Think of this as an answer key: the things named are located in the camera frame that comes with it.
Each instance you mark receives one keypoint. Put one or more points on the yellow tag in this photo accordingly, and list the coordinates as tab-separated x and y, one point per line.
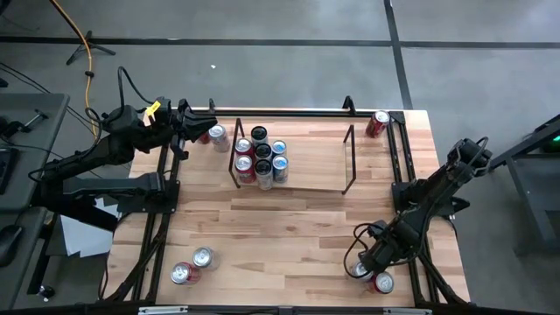
153	108

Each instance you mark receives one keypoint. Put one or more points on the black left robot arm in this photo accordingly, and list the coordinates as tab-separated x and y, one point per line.
87	157

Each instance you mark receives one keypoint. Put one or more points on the black tripod base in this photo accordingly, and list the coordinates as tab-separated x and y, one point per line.
89	44

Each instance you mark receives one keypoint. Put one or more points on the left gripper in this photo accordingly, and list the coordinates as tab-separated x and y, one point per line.
168	122

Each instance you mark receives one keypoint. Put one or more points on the silver Diet Coke can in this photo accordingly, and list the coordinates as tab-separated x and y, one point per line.
218	133
359	273
203	257

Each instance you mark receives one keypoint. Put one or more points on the black keyboard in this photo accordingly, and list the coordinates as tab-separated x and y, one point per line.
5	170

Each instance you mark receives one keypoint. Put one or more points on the black metal table frame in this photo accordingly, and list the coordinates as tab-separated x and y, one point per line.
284	114

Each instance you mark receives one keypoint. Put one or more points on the grey equipment stand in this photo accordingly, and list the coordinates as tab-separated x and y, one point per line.
542	197

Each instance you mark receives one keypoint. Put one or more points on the wooden shelf black frame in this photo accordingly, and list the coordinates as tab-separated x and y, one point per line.
315	166

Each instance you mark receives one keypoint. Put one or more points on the black desk clamp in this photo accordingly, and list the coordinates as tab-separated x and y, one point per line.
26	123

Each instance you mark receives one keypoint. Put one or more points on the blue silver Red Bull can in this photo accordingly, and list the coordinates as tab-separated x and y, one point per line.
280	164
279	146

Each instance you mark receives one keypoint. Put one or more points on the silver aluminium bracket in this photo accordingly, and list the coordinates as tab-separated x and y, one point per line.
407	312
163	310

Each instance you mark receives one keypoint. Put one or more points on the red Coca-Cola can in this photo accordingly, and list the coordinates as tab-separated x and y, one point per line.
184	272
384	282
242	146
204	140
376	124

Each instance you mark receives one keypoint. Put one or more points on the white paper sheets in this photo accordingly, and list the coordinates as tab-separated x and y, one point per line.
83	238

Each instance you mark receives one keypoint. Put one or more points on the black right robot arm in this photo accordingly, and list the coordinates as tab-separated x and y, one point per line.
442	184

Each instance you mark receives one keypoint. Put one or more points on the black round knob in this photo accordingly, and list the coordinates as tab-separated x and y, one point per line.
46	291

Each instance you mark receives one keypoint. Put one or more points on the tall white Celsius can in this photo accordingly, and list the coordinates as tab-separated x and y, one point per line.
263	169
263	151
259	133

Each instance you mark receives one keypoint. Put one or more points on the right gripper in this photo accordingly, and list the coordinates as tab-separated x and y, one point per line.
389	247

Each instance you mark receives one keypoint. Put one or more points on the dark grey side desk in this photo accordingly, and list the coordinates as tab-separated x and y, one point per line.
26	280
39	131

